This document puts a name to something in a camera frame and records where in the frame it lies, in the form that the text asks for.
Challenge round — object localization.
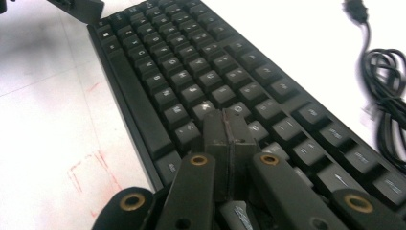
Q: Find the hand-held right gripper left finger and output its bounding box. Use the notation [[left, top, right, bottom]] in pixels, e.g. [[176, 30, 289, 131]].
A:
[[199, 108, 232, 204]]

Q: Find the white board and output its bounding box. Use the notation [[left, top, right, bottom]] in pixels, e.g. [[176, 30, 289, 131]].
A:
[[0, 0, 406, 230]]

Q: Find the black keyboard cable with plug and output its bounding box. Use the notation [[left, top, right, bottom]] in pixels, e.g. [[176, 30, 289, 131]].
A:
[[343, 0, 406, 175]]

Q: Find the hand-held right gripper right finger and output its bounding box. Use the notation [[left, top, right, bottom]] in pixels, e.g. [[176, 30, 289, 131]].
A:
[[223, 108, 259, 199]]

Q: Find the black computer keyboard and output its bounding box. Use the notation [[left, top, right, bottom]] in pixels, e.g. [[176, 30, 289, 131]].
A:
[[86, 0, 406, 230]]

